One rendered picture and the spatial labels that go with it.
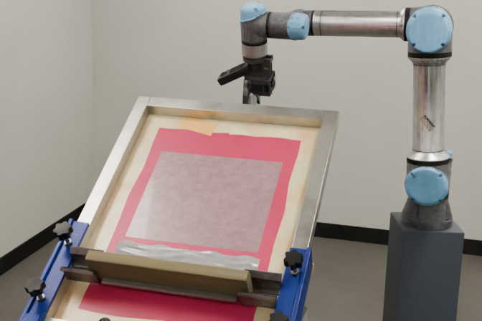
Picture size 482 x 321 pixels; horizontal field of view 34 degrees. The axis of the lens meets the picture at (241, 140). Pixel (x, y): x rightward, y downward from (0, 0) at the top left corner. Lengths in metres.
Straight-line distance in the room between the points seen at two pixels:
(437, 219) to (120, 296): 0.97
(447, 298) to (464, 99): 3.08
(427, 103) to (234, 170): 0.55
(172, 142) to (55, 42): 3.34
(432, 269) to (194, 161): 0.78
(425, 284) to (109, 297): 0.98
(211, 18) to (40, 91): 1.29
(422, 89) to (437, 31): 0.16
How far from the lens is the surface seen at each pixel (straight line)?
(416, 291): 2.40
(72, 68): 5.67
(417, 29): 2.10
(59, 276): 1.89
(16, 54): 5.02
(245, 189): 2.01
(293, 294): 1.74
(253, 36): 2.23
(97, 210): 2.01
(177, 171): 2.09
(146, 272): 1.78
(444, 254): 2.37
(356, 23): 2.28
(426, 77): 2.14
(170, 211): 2.00
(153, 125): 2.24
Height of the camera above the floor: 1.96
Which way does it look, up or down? 13 degrees down
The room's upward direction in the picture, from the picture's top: 2 degrees clockwise
